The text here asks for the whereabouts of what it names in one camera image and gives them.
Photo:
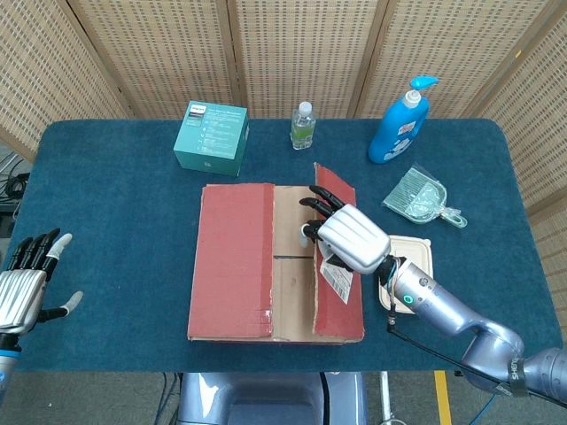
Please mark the clear bottle with green label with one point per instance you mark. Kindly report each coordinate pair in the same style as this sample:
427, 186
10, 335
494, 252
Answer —
303, 130

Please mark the red printed cardboard box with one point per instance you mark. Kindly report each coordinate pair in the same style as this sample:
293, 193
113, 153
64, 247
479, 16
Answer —
235, 265

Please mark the white table leg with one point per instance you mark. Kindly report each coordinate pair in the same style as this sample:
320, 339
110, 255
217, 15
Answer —
385, 398

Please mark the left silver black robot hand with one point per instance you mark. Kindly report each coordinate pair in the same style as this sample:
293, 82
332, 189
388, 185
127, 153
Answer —
22, 292

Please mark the woven wooden folding screen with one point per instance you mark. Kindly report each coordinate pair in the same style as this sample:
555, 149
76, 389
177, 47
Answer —
288, 53

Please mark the beige lidded food container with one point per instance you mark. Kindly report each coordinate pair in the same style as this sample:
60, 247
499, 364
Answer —
412, 250

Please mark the blue table cloth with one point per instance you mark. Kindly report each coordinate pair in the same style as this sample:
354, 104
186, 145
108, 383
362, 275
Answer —
111, 243

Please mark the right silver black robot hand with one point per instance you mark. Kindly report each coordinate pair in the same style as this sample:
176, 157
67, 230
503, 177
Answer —
354, 239

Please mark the blue pump detergent bottle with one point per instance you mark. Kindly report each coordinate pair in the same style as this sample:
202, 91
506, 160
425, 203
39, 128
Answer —
398, 133

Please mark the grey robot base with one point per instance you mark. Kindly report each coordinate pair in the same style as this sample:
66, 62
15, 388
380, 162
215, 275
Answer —
266, 398

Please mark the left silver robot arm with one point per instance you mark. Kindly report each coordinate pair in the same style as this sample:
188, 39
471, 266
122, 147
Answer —
6, 363

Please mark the green dustpan set in bag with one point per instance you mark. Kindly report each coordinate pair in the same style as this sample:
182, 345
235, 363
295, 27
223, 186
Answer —
412, 197

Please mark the teal product box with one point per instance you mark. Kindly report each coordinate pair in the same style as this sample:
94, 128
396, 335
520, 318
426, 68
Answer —
212, 137

